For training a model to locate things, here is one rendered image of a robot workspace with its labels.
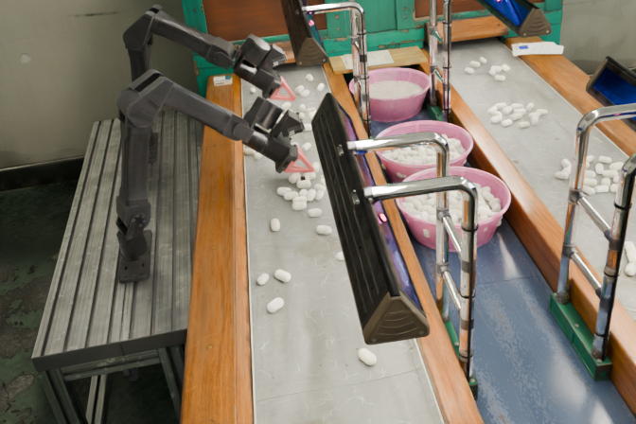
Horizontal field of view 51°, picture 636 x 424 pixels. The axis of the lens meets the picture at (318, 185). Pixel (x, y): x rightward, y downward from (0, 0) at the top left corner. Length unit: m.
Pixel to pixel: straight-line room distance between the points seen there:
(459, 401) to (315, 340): 0.30
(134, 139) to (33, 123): 2.06
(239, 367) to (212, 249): 0.37
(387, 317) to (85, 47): 2.78
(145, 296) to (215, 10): 1.19
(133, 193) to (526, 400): 0.95
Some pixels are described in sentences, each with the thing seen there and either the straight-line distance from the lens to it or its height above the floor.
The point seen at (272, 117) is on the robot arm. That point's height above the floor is 0.92.
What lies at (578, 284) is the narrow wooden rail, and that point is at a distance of 1.39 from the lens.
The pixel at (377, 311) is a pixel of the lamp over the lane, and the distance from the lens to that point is 0.81.
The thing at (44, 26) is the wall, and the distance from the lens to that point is 3.42.
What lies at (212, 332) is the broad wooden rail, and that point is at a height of 0.76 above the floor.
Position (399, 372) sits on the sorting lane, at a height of 0.74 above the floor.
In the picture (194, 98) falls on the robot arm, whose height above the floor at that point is 1.03.
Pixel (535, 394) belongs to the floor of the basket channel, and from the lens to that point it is 1.29.
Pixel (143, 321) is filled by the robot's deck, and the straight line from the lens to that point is 1.53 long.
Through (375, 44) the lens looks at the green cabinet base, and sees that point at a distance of 2.51.
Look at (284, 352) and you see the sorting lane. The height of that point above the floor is 0.74.
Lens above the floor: 1.62
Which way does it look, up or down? 30 degrees down
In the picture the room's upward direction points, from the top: 6 degrees counter-clockwise
